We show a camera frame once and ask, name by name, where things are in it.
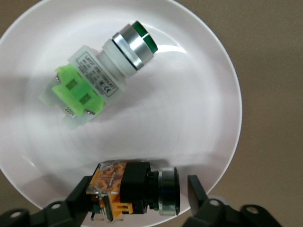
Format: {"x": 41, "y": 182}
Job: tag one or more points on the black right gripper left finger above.
{"x": 59, "y": 212}

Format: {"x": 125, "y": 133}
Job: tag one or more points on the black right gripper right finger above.
{"x": 213, "y": 212}

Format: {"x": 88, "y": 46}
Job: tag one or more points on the orange and black push-button switch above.
{"x": 135, "y": 182}

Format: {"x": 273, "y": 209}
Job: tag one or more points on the pink round plate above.
{"x": 177, "y": 106}

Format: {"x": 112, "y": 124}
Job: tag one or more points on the brown table cover sheet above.
{"x": 272, "y": 71}

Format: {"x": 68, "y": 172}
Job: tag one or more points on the green and white push-button switch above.
{"x": 94, "y": 75}

